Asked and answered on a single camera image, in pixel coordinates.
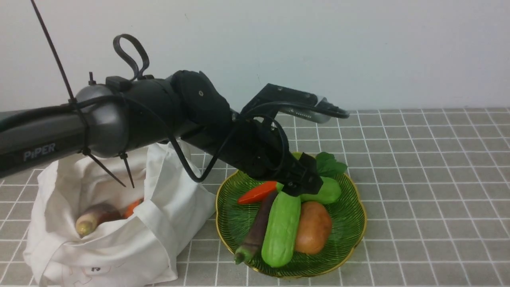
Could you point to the green ribbed glass plate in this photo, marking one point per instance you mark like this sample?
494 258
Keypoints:
233 221

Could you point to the orange carrot in bag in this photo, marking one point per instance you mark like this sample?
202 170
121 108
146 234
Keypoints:
129 210

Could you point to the orange carrot with leaves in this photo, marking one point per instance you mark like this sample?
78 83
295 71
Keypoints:
327 166

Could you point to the purple white radish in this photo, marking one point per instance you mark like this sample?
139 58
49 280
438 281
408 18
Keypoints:
95 215

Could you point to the white cloth tote bag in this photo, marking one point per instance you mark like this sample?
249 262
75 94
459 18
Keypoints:
130 252

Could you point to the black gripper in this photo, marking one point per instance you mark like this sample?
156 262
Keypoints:
259 151

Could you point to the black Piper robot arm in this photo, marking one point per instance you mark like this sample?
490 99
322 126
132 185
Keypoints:
111 119

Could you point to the green cucumber on plate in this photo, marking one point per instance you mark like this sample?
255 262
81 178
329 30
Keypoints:
329 193

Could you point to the brown potato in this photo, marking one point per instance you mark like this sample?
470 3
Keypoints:
315 226

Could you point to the dark purple eggplant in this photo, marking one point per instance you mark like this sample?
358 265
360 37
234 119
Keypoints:
252 243

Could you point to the light green cucumber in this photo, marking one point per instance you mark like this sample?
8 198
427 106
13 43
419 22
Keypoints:
279 242

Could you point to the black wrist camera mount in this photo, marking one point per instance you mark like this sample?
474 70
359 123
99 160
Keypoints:
273 99

